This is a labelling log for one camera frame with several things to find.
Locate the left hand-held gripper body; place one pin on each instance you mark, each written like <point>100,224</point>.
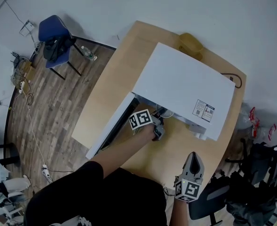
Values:
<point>140,119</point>

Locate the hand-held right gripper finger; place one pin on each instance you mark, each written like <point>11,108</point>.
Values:
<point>201,168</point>
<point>187,166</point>

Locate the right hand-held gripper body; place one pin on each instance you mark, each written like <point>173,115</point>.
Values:
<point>191,189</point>

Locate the white microwave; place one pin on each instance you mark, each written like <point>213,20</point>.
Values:
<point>183,79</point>

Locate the person's right forearm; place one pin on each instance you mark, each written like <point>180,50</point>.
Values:
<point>179,213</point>

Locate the person's left forearm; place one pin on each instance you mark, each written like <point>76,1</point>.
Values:
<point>124,152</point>

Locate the black office chair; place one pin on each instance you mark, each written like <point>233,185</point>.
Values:
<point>206,201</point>

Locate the heap of black clothes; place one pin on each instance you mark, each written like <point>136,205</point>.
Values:
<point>253,192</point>

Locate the yellow plastic basket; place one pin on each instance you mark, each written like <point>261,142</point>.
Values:
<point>190,42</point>

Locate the clear plastic water bottle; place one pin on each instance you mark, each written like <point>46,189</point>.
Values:
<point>88,53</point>

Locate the person's black shirt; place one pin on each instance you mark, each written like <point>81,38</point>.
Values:
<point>100,196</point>

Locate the white power strip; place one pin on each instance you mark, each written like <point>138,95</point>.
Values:
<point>22,86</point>
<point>46,172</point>

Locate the black bag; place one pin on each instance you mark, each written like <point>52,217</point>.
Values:
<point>57,48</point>

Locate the brown cardboard box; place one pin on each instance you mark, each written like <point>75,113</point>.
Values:
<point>27,70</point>

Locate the blue chair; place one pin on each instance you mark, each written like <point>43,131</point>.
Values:
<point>52,27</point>

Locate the black round stool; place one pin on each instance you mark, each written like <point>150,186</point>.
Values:
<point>9,154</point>

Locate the black router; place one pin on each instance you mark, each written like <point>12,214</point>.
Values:
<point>16,61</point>

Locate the white wall box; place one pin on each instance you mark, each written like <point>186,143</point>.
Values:
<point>29,26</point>

